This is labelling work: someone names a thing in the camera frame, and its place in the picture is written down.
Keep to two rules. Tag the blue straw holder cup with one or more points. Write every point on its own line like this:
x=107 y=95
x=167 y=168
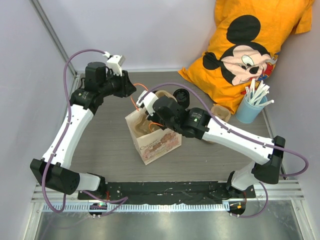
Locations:
x=246 y=112

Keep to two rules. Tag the printed paper takeout bag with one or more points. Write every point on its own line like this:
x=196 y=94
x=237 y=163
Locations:
x=150 y=141

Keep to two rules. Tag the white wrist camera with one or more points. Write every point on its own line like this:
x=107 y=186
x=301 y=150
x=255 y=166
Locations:
x=114 y=63
x=146 y=100

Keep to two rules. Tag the black coffee cup far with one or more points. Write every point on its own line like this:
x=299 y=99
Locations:
x=183 y=97

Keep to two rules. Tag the brown pulp cup carrier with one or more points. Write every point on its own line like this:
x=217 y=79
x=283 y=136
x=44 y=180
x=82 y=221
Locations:
x=145 y=124
x=219 y=112

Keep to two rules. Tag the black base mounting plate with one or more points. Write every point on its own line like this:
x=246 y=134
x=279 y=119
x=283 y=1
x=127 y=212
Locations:
x=168 y=192

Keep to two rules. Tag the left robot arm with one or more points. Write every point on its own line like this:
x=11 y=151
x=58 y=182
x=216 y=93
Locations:
x=53 y=169

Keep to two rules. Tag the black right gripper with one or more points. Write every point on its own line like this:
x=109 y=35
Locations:
x=153 y=118

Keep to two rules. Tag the orange Mickey Mouse pillow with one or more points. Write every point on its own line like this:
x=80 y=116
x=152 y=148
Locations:
x=245 y=46

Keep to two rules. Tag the white wrapped straws bundle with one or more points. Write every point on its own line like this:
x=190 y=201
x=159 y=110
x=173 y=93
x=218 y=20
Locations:
x=254 y=96

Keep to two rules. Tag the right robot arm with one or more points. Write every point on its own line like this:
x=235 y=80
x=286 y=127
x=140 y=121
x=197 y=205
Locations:
x=197 y=123

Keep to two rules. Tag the aluminium corner frame post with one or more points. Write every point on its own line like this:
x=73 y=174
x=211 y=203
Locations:
x=49 y=28

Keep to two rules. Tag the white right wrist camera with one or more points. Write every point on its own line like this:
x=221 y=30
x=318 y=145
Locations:
x=146 y=100

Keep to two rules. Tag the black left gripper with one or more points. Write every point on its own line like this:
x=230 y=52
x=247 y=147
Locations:
x=126 y=87

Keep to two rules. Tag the white slotted cable duct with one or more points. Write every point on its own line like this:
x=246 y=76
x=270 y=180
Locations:
x=97 y=207

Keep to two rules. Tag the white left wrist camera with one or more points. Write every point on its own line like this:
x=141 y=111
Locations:
x=114 y=63

